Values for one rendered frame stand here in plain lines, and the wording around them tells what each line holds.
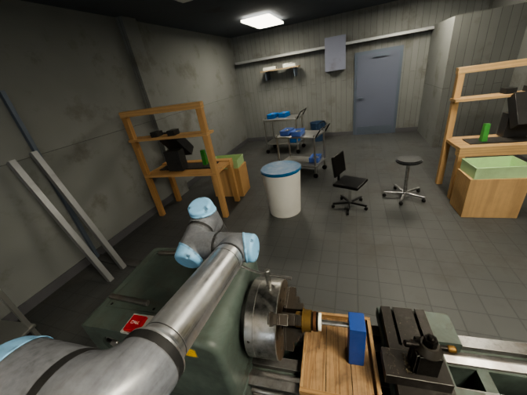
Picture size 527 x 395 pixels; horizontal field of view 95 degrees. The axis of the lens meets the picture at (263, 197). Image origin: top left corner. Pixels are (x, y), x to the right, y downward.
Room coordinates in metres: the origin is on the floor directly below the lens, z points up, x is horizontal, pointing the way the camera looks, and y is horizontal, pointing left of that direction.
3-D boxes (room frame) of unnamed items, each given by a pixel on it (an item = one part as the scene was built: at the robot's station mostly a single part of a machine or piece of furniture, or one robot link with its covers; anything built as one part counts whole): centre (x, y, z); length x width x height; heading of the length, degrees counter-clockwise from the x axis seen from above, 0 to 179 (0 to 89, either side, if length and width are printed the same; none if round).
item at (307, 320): (0.66, -0.10, 1.08); 0.09 x 0.09 x 0.09; 72
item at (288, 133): (4.91, -0.98, 0.49); 1.04 x 0.62 x 0.98; 48
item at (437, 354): (0.46, -0.46, 1.14); 0.08 x 0.08 x 0.03
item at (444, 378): (0.47, -0.44, 1.00); 0.20 x 0.10 x 0.05; 72
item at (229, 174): (4.22, 1.08, 0.91); 1.40 x 1.25 x 1.81; 68
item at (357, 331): (0.60, -0.28, 1.00); 0.08 x 0.06 x 0.23; 162
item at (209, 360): (0.80, 0.43, 1.06); 0.59 x 0.48 x 0.39; 72
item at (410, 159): (3.25, -2.16, 0.31); 0.59 x 0.56 x 0.63; 159
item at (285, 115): (6.72, -0.90, 0.54); 1.14 x 0.67 x 1.07; 67
